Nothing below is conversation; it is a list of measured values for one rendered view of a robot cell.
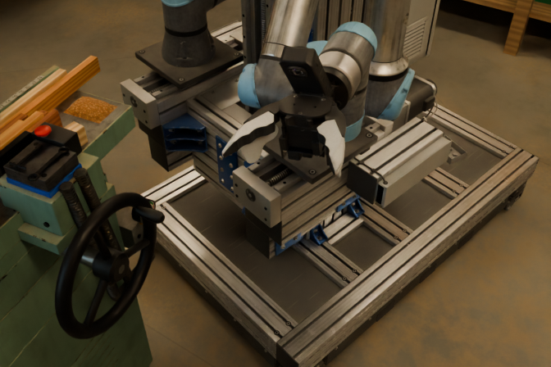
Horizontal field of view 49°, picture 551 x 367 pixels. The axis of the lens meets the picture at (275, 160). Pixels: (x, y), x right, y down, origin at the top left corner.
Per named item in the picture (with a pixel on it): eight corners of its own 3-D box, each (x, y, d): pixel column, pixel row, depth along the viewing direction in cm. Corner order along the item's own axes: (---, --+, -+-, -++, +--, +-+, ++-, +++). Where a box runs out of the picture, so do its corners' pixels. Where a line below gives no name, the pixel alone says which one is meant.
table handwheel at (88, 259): (129, 340, 126) (46, 347, 99) (53, 306, 132) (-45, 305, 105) (179, 210, 130) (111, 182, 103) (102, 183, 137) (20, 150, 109)
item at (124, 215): (137, 252, 153) (132, 231, 147) (97, 237, 156) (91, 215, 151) (156, 229, 158) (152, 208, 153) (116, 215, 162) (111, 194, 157)
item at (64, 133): (50, 198, 108) (43, 176, 104) (3, 181, 111) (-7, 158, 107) (96, 155, 117) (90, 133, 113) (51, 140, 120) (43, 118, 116)
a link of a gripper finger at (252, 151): (229, 183, 80) (288, 155, 83) (221, 148, 76) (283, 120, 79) (219, 172, 82) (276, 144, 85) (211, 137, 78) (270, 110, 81)
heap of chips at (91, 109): (99, 124, 134) (97, 116, 132) (63, 112, 137) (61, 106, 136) (117, 106, 138) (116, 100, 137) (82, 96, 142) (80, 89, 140)
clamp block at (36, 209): (61, 239, 112) (49, 206, 106) (6, 217, 116) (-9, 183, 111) (109, 188, 122) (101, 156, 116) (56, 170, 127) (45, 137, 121)
